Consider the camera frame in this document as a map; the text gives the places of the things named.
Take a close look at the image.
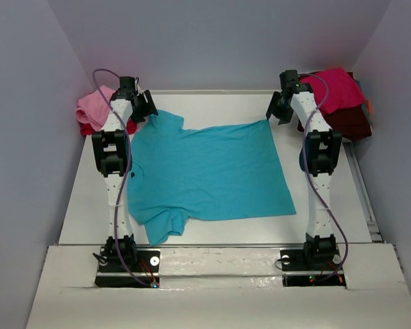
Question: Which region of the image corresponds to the turquoise t shirt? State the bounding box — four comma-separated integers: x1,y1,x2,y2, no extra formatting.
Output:
127,111,296,246

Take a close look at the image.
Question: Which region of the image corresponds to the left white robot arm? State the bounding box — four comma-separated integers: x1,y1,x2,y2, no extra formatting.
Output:
91,76,157,271

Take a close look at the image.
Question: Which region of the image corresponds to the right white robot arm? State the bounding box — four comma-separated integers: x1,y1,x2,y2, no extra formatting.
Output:
266,70,342,271

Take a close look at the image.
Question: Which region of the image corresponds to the pink folded t shirt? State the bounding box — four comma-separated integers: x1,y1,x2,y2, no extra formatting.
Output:
75,84,112,132

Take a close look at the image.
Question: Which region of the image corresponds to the magenta t shirt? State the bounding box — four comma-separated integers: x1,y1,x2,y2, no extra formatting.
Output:
301,68,365,115

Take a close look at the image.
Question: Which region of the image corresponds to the red folded t shirt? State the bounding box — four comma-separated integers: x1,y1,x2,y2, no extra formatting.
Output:
79,90,138,136

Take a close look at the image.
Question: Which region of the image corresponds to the dark red t shirt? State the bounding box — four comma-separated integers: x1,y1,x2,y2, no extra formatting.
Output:
300,68,372,142

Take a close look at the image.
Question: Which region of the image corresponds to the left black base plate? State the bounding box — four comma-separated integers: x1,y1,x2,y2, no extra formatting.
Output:
93,248,160,289

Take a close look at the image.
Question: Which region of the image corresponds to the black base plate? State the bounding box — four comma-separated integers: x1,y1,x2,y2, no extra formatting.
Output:
93,248,160,289
275,248,347,287

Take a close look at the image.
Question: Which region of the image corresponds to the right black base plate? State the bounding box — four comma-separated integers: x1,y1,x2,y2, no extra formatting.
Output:
275,248,347,287

